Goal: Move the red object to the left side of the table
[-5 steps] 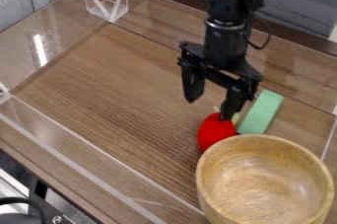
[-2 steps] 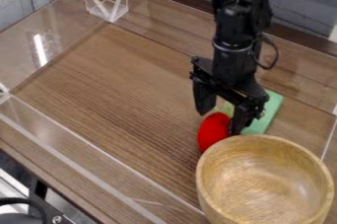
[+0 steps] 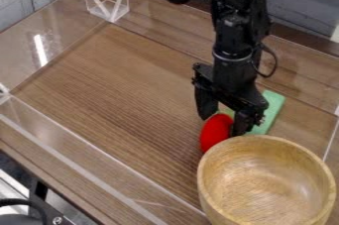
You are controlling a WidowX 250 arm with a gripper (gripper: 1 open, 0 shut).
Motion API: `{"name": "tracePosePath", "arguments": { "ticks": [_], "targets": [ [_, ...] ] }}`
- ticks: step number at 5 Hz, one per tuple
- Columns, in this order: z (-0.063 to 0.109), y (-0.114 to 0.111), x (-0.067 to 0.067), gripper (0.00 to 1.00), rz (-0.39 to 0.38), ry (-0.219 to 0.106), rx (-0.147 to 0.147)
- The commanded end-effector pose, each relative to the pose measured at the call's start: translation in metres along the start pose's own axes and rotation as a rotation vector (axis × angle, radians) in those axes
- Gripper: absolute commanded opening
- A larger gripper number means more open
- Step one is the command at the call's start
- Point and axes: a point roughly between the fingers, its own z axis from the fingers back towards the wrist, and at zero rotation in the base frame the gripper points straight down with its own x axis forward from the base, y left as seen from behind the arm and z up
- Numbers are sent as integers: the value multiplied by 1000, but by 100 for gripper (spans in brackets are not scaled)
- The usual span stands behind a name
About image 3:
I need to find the red plush strawberry toy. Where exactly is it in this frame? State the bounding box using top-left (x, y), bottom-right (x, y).
top-left (200, 113), bottom-right (234, 152)

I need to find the wooden bowl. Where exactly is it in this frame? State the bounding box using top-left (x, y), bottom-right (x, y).
top-left (198, 136), bottom-right (337, 225)

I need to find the green rectangular block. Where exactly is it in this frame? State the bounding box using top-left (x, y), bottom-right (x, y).
top-left (219, 89), bottom-right (286, 135)

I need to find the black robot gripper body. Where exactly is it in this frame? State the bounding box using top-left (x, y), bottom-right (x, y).
top-left (192, 53), bottom-right (261, 105)

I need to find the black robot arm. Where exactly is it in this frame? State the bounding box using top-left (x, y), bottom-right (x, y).
top-left (167, 0), bottom-right (271, 137)

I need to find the black cable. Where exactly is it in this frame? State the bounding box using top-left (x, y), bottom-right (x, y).
top-left (0, 198), bottom-right (48, 225)

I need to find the black metal table frame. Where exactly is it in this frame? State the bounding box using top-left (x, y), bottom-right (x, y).
top-left (0, 170), bottom-right (78, 225)

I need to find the clear acrylic corner bracket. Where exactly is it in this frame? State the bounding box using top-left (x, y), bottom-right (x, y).
top-left (84, 0), bottom-right (130, 23)

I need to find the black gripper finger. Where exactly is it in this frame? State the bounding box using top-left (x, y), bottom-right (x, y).
top-left (232, 110), bottom-right (255, 137)
top-left (195, 87), bottom-right (219, 120)

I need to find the clear acrylic table barrier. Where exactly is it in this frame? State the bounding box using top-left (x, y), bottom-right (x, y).
top-left (0, 0), bottom-right (339, 225)

